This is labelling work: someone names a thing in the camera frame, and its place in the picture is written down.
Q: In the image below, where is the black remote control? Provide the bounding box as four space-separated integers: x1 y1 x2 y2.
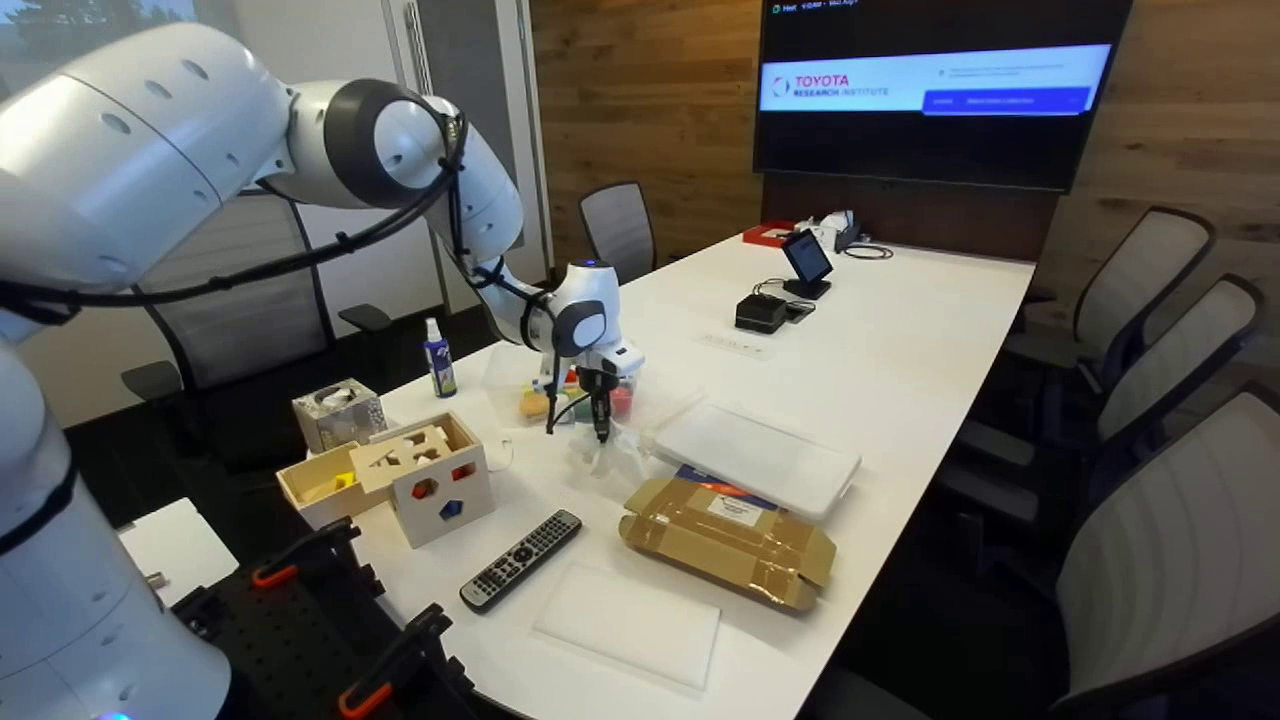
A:
459 509 584 615

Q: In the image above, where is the clear container with toys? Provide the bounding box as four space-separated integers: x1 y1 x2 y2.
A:
484 343 643 429

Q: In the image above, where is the wall screen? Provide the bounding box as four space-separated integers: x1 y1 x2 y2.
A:
752 0 1137 195

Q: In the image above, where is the black box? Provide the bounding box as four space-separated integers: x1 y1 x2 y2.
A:
734 292 790 336

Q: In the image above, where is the wooden shape sorter box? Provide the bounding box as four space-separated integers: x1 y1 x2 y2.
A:
349 411 497 550

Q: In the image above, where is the orange and black clamp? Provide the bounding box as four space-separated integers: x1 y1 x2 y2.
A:
337 602 475 720
250 516 387 601

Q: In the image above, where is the grey office chair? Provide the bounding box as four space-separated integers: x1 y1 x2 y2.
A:
577 180 659 287
119 188 393 473

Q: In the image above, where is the heap of white items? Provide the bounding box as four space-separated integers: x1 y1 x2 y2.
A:
797 209 863 253

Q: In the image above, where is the brown cardboard box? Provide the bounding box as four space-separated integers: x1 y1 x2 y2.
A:
617 476 838 614

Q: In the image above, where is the white plastic tray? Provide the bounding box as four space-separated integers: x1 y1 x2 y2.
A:
647 401 864 522

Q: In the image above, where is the blue flat packet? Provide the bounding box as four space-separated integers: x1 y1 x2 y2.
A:
674 464 783 512

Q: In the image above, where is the patterned tissue box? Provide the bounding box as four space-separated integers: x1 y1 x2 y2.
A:
291 377 389 454

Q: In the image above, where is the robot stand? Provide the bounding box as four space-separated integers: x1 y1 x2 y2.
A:
117 497 483 720

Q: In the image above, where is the blue and white spray bottle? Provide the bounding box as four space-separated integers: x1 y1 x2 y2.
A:
423 317 459 400

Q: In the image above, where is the row of office chairs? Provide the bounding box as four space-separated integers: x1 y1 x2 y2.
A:
800 205 1280 720

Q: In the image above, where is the tablet on stand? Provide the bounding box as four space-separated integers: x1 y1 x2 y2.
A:
779 227 835 302

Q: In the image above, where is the wooden tray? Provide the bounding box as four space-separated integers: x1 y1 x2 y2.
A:
276 440 393 531

